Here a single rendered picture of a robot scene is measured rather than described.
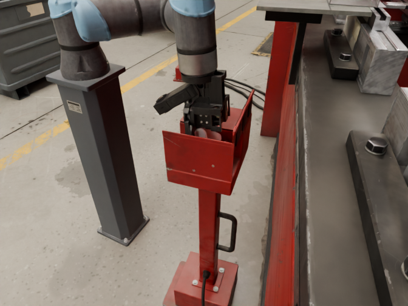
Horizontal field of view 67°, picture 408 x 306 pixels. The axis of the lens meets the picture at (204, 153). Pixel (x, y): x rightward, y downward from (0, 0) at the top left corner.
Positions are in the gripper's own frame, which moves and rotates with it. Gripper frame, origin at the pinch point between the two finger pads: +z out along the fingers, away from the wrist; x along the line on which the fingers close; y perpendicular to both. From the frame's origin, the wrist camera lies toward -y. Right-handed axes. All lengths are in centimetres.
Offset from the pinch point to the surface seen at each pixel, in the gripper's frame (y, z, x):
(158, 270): -27, 71, 8
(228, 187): 8.5, 5.2, -4.9
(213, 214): 1.6, 23.2, 2.4
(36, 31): -188, 12, 144
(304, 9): 19.6, -25.2, 27.5
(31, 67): -192, 36, 130
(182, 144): -1.4, -5.2, -4.8
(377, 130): 35.1, -11.4, -1.9
